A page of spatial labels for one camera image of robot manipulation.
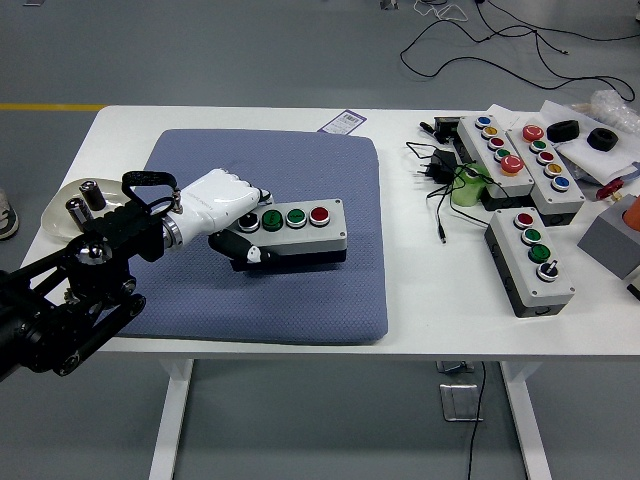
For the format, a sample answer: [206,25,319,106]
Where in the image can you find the blue-grey padded mat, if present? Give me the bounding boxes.
[112,128,391,347]

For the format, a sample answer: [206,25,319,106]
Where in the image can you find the red valve handle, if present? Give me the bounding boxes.
[597,178,626,202]

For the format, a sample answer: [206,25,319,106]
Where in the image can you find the five-button box red mushroom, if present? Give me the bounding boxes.
[505,122,587,227]
[455,114,536,211]

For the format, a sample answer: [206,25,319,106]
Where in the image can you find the dark metal cylinder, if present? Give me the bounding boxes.
[79,180,108,211]
[65,197,95,234]

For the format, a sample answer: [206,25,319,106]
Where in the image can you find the metal floor plate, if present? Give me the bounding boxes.
[438,382,485,424]

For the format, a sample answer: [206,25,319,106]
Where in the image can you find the green plastic piece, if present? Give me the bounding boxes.
[449,167,494,207]

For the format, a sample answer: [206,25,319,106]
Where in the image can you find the beige shallow dish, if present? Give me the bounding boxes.
[41,177,132,246]

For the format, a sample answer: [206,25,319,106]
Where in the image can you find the grey white shoe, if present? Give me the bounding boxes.
[0,188,20,241]

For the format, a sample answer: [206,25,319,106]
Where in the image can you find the clear bubble wrap bag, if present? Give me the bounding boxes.
[589,89,640,134]

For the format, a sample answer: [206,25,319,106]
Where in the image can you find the black adapter cable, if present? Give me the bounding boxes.
[404,141,494,246]

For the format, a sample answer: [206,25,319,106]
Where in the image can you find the small black box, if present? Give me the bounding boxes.
[418,116,464,146]

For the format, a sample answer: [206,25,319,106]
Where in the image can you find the orange object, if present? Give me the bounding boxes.
[621,194,640,229]

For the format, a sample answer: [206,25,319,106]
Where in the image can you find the purple barcode label card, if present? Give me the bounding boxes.
[316,109,367,135]

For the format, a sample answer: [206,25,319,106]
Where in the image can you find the black foam ring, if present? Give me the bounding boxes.
[586,128,620,152]
[545,119,581,144]

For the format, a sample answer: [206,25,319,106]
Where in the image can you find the black cable under table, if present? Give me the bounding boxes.
[467,360,487,480]

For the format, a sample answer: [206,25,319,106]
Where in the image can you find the white paper sheet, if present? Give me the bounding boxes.
[539,99,640,187]

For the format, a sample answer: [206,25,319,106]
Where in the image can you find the grey four-button control box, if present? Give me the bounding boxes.
[483,207,576,319]
[229,198,348,274]

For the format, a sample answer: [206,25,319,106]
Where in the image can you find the white table leg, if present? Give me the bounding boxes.
[499,360,554,480]
[148,358,195,480]

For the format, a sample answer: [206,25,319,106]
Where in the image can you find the black power adapter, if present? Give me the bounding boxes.
[412,148,459,185]

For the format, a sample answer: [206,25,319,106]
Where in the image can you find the long black floor cable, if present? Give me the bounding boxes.
[399,18,637,104]

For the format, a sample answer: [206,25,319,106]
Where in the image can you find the white floor cable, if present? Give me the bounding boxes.
[414,0,469,23]

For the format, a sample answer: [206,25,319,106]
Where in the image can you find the grey block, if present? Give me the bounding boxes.
[577,193,640,281]

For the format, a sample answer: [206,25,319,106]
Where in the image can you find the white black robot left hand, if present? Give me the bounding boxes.
[175,168,282,267]

